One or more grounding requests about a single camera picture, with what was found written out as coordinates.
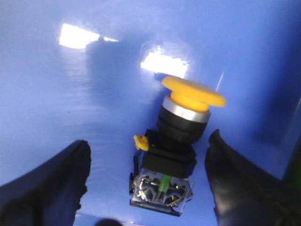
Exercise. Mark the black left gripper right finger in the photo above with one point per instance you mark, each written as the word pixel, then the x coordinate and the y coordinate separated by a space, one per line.
pixel 245 194

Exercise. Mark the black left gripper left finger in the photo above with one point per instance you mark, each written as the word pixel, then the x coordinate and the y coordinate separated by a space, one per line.
pixel 50 194

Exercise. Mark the yellow mushroom push button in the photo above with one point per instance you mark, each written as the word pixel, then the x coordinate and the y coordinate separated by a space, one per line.
pixel 166 159

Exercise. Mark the blue plastic tray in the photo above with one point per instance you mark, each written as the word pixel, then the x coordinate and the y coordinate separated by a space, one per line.
pixel 92 70

